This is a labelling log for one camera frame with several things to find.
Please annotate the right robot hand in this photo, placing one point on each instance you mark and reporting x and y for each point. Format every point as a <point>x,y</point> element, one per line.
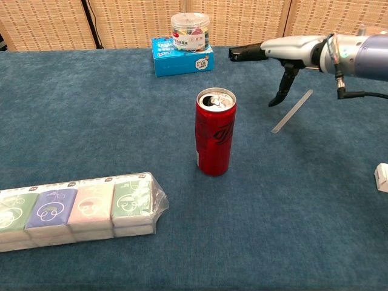
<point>291,48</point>

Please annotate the clear plastic straw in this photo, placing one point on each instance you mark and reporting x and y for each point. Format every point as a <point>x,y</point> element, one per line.
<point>291,111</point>

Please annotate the red soda can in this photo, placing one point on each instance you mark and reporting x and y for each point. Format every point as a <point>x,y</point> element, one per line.
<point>215,145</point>

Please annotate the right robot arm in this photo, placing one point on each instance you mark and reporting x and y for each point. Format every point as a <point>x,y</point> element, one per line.
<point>369,57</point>

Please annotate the black stapler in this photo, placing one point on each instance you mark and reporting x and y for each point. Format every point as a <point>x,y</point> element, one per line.
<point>245,53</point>

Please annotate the clear tub of coloured clips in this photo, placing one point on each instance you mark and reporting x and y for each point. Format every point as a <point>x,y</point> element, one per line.
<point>188,27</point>

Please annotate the blue cardboard box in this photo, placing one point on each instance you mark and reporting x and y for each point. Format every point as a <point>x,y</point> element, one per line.
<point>182,65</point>

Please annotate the bamboo folding screen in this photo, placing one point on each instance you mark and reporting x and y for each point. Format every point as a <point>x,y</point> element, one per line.
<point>136,21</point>

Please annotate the small white box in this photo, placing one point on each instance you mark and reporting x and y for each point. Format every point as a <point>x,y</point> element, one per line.
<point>382,179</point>

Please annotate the blue felt table cover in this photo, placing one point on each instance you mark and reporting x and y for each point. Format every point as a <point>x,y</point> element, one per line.
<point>121,121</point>

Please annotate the black tripod stand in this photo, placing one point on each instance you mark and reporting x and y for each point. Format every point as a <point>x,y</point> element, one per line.
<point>91,21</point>

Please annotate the wrapped tissue multipack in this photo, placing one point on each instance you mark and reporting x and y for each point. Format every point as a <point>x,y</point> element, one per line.
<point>91,209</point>

